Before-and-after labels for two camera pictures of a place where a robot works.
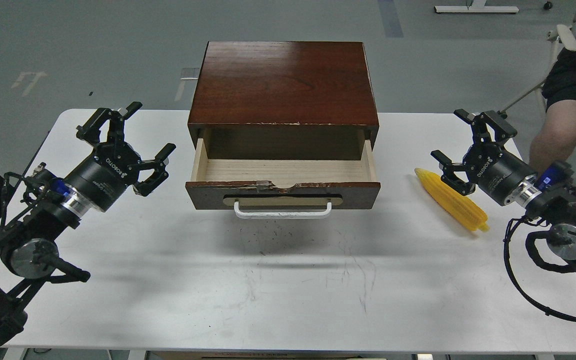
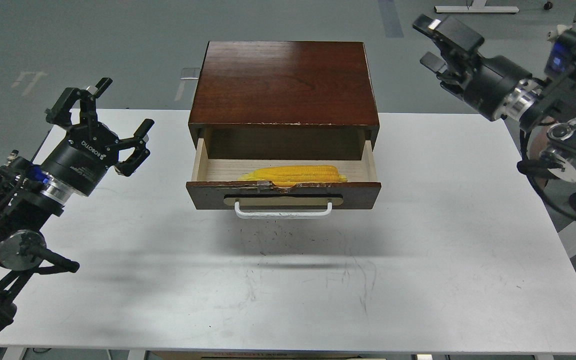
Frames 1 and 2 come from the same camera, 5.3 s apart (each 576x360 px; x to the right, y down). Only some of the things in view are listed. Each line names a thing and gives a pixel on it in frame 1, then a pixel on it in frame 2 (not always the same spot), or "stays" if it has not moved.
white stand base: x=476 y=6 stays
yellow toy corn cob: x=463 y=208 -> x=286 y=176
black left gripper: x=111 y=167 -> x=86 y=154
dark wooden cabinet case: x=283 y=100 stays
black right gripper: x=497 y=172 -> x=488 y=85
